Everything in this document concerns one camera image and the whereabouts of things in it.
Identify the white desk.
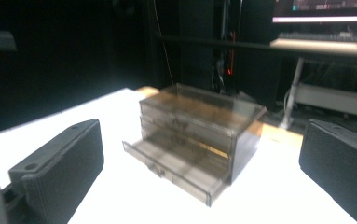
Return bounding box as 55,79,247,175
268,37,357,131

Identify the black metal stand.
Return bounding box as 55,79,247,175
157,0,273,94

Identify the thin hanging cable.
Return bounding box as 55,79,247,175
152,0,175,87

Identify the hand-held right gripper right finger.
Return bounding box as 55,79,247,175
298,119,357,224

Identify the computer monitor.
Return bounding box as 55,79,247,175
271,0,357,24

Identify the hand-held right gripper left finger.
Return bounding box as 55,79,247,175
7,119,105,224

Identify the smoky transparent drawer organizer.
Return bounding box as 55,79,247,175
139,82,268,185

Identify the black keyboard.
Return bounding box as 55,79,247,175
278,31,357,44

